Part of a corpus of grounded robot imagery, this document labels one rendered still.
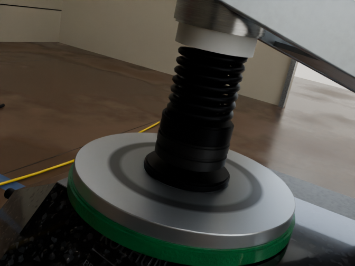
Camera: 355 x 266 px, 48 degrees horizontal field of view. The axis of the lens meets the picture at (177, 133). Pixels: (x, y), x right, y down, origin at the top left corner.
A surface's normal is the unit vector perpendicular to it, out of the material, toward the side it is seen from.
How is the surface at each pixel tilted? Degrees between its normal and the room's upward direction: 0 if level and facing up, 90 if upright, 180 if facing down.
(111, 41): 90
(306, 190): 0
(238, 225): 0
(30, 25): 90
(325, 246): 0
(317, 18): 90
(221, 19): 90
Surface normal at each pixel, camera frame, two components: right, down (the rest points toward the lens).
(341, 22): 0.25, 0.35
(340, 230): 0.19, -0.93
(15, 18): 0.88, 0.30
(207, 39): -0.22, 0.26
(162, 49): -0.44, 0.19
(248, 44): 0.67, 0.36
